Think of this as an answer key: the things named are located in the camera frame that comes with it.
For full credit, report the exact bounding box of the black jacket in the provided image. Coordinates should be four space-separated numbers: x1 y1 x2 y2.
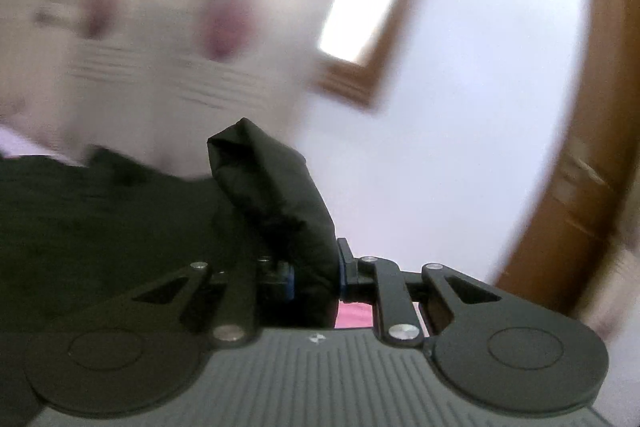
1 119 340 426

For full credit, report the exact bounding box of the pink checkered bed sheet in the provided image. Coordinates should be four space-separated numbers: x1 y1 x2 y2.
335 303 373 329

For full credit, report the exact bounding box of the brown wooden door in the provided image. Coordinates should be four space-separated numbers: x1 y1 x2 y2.
496 0 639 314

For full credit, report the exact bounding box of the leaf print curtain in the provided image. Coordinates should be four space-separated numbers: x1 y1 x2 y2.
1 0 333 176

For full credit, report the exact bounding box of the wooden window frame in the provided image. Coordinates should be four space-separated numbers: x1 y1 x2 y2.
311 0 452 111

